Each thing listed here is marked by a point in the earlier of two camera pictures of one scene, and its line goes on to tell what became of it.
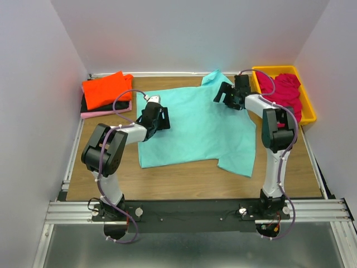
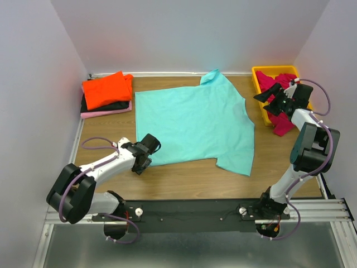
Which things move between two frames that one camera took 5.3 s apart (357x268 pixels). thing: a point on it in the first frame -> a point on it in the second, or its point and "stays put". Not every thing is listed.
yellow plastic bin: x=308 y=113 stays put
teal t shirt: x=187 y=124 stays put
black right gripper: x=226 y=88 -> x=263 y=96
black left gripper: x=164 y=123 -> x=139 y=170
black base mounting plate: x=193 y=215 stays put
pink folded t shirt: x=91 y=114 stays put
